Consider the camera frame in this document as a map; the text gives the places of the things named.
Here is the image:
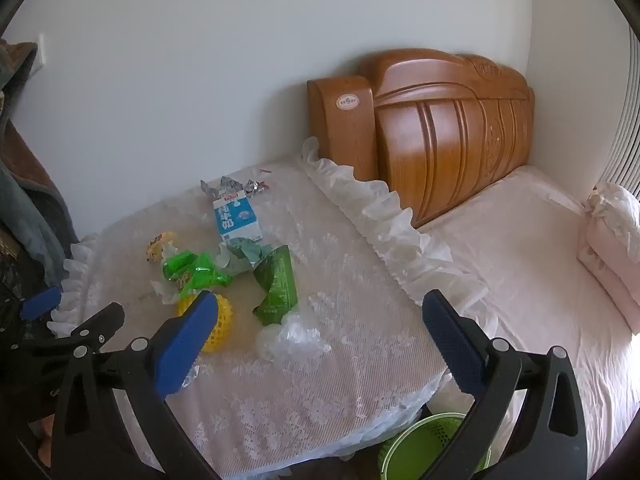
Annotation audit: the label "crumpled silver wrapper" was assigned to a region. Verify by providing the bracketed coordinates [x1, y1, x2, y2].
[200, 175, 247, 200]

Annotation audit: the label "blue and white milk carton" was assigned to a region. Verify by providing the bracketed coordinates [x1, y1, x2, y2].
[212, 191, 263, 243]

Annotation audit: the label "trash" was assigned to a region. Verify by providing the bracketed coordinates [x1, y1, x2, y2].
[255, 310, 331, 363]

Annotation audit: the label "folded pink quilt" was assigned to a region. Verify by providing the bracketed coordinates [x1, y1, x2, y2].
[576, 220, 640, 336]

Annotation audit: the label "green plastic wastebasket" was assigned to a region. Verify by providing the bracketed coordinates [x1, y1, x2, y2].
[377, 412, 493, 480]

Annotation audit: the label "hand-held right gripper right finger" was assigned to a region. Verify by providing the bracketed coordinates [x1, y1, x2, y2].
[421, 289, 587, 480]

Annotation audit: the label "yellow foam fruit net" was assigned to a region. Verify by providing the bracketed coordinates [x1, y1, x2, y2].
[175, 290, 236, 354]

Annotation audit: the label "white pleated curtain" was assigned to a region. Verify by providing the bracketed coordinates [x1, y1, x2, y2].
[602, 25, 640, 201]

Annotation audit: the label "grey-green paper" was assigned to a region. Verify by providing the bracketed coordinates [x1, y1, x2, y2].
[217, 240, 273, 273]

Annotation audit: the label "white tissue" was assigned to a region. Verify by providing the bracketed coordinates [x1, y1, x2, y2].
[150, 280, 181, 306]

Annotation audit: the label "bright green snack bag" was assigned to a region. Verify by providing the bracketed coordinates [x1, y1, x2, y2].
[161, 251, 236, 297]

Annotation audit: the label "bed with pink sheet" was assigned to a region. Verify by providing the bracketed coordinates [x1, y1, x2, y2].
[417, 164, 640, 461]

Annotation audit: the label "carved wooden headboard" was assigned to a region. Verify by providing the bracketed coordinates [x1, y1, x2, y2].
[306, 48, 536, 229]

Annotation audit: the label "white lace tablecloth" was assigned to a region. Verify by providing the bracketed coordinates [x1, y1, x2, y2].
[47, 137, 493, 476]

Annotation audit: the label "dark green snack bag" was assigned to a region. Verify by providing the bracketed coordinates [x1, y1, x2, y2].
[251, 245, 299, 325]

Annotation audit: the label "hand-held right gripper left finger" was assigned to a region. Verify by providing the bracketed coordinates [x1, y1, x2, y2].
[50, 290, 221, 480]

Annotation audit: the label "small yellow snack packet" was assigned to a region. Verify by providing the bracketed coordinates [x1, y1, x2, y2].
[146, 231, 178, 263]

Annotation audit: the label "dark hanging clothes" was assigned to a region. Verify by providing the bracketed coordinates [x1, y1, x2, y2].
[0, 40, 81, 311]

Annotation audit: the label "white floral pillow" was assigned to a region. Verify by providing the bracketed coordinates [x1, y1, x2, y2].
[585, 182, 640, 251]

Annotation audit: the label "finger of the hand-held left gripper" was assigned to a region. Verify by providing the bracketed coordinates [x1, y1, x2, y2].
[15, 302, 126, 361]
[17, 286, 64, 322]

